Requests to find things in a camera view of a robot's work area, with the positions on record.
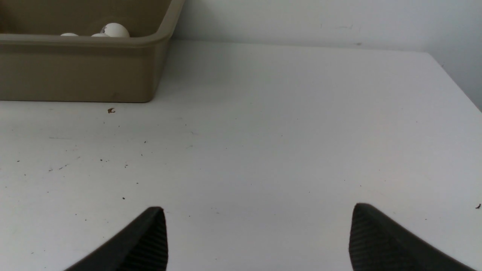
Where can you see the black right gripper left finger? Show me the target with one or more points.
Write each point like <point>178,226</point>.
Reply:
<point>141,246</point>

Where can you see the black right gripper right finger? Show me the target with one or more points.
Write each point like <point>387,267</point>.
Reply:
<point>378,243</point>

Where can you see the tan plastic bin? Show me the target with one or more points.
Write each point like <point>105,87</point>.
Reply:
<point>37,64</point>

